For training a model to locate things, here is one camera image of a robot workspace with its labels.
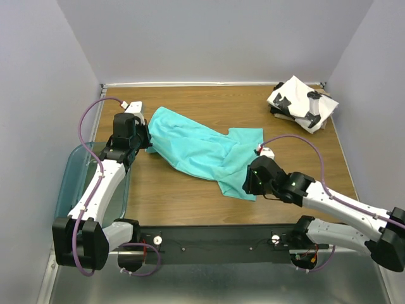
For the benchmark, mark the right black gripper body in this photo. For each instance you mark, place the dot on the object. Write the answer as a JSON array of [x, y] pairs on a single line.
[[254, 185]]

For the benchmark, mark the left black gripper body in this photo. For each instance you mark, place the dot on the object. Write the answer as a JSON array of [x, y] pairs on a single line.
[[142, 139]]

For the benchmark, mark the teal t-shirt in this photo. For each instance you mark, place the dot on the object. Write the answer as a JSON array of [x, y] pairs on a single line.
[[195, 149]]

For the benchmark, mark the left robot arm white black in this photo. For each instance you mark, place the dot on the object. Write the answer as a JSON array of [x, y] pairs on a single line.
[[79, 239]]

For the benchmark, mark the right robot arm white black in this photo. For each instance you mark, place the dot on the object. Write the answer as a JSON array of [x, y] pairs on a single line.
[[362, 228]]

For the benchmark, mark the clear blue plastic bin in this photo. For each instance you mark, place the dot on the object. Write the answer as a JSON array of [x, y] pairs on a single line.
[[79, 171]]

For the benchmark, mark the white black folded t-shirt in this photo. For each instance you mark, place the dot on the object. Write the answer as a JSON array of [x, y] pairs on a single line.
[[303, 104]]

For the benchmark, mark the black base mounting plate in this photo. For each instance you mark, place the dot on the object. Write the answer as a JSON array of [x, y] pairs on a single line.
[[213, 244]]

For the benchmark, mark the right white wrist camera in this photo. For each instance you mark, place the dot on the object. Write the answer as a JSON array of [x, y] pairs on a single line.
[[265, 151]]

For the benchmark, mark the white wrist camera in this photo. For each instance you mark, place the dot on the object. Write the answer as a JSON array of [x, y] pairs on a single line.
[[265, 151], [136, 108]]

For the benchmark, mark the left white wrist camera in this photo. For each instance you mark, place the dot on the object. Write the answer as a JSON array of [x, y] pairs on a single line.
[[136, 108]]

